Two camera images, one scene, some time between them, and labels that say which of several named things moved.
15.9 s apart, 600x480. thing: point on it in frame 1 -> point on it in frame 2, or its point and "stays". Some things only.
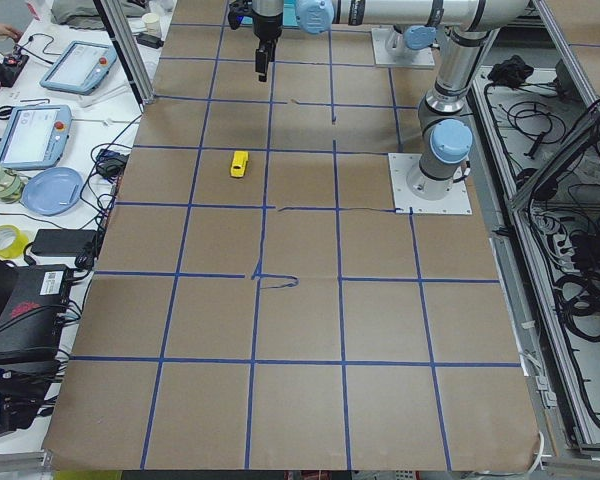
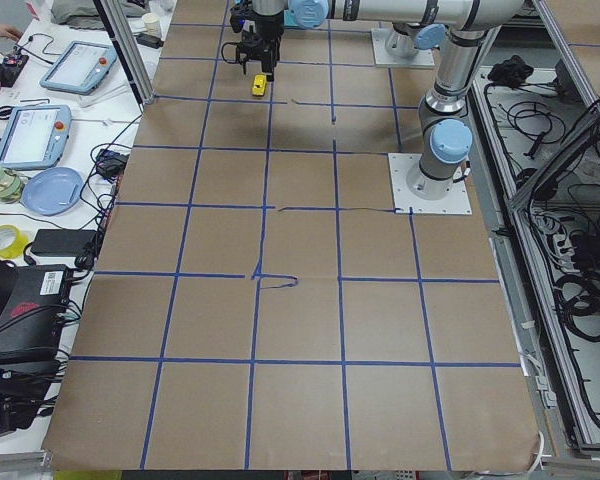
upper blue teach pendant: x=81 y=68 stays
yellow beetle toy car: x=240 y=159 -> x=259 y=85
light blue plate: x=52 y=191 stays
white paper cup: x=152 y=22 stays
